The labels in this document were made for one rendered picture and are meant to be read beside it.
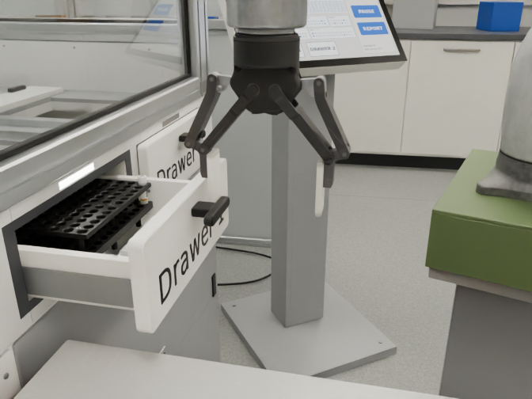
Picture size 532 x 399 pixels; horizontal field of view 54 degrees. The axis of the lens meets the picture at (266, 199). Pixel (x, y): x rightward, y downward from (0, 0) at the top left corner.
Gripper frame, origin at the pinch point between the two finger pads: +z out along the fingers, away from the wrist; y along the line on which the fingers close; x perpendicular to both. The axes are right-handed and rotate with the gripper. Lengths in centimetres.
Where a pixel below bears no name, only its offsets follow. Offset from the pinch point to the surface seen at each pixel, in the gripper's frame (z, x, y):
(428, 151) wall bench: 76, -293, -46
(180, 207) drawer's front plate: -1.1, 7.3, 8.5
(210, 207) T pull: 0.2, 3.5, 6.2
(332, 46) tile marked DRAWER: -10, -93, 2
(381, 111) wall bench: 50, -291, -12
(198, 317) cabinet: 46, -36, 24
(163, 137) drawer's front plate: -1.3, -20.4, 22.5
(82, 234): 1.4, 11.9, 18.7
